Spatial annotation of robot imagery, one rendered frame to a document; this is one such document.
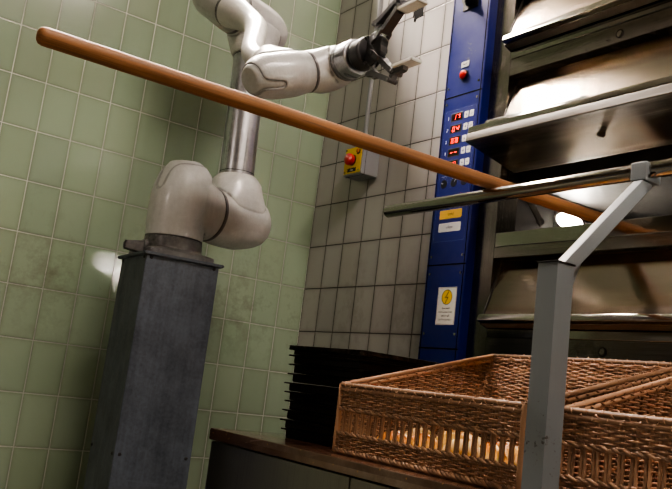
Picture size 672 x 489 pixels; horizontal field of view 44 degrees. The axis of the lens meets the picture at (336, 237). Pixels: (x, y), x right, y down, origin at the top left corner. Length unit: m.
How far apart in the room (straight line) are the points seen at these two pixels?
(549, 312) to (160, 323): 1.12
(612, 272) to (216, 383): 1.36
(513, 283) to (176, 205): 0.90
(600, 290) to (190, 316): 1.01
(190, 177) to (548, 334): 1.21
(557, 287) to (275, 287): 1.69
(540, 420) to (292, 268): 1.74
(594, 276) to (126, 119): 1.49
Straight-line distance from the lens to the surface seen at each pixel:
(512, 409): 1.48
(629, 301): 1.97
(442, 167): 1.72
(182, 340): 2.17
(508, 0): 2.53
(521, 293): 2.18
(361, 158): 2.71
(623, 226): 2.02
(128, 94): 2.73
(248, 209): 2.36
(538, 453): 1.31
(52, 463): 2.61
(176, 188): 2.22
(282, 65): 1.95
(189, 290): 2.17
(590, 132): 2.06
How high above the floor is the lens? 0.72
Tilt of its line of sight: 10 degrees up
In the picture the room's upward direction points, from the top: 7 degrees clockwise
